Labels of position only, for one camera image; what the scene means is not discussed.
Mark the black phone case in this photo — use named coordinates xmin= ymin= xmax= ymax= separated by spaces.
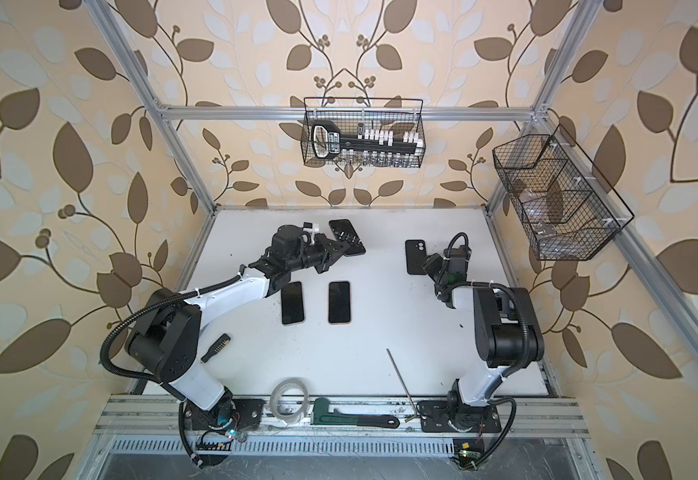
xmin=405 ymin=239 xmax=427 ymax=275

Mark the black phone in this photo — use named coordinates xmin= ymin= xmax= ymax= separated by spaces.
xmin=328 ymin=219 xmax=366 ymax=257
xmin=280 ymin=282 xmax=305 ymax=325

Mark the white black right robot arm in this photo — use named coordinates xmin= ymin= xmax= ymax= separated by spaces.
xmin=423 ymin=232 xmax=544 ymax=471

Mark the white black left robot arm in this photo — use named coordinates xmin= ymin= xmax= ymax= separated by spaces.
xmin=99 ymin=223 xmax=350 ymax=469

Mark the black socket set holder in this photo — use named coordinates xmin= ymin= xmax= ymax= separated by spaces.
xmin=306 ymin=120 xmax=426 ymax=163

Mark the clear tape roll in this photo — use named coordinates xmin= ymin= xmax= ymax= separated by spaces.
xmin=268 ymin=378 xmax=310 ymax=426

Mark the thin metal rod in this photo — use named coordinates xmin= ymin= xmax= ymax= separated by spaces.
xmin=385 ymin=348 xmax=421 ymax=423

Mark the green black pipe wrench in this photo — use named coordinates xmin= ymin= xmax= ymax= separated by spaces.
xmin=311 ymin=397 xmax=400 ymax=429

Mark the black wire basket back wall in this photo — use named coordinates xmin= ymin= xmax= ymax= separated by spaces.
xmin=300 ymin=95 xmax=426 ymax=169

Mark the black wire basket wall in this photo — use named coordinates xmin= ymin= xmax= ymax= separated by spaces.
xmin=492 ymin=125 xmax=635 ymax=261
xmin=300 ymin=95 xmax=426 ymax=169

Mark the black wire basket right wall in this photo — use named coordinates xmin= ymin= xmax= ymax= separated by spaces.
xmin=492 ymin=125 xmax=635 ymax=261

